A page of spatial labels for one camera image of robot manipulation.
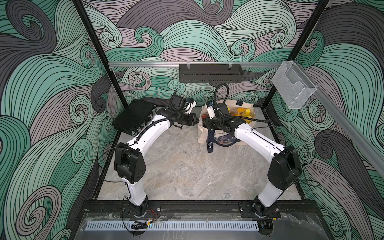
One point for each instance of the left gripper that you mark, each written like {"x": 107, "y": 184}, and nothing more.
{"x": 191, "y": 117}

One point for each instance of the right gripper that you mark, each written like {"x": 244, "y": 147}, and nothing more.
{"x": 207, "y": 122}

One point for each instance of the beige canvas shopping bag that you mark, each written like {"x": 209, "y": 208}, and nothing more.
{"x": 219, "y": 137}

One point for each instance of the large orange dish soap bottle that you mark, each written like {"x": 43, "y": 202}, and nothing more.
{"x": 240, "y": 111}

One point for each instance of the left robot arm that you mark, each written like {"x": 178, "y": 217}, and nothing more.
{"x": 129, "y": 158}

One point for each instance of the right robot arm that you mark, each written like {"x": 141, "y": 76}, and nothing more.
{"x": 285, "y": 167}

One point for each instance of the black case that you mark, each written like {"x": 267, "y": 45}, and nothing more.
{"x": 135, "y": 117}

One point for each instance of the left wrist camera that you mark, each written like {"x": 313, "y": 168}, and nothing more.
{"x": 182, "y": 105}

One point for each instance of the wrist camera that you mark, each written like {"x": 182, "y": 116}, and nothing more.
{"x": 211, "y": 109}
{"x": 182, "y": 105}

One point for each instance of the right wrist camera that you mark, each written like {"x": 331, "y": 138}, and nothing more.
{"x": 211, "y": 109}

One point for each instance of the black wall shelf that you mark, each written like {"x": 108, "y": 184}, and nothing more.
{"x": 210, "y": 73}

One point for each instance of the clear plastic wall bin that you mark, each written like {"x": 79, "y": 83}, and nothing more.
{"x": 293, "y": 84}

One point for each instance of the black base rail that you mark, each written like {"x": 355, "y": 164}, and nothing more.
{"x": 165, "y": 208}

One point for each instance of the white slotted cable duct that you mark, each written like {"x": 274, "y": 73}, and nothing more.
{"x": 175, "y": 226}

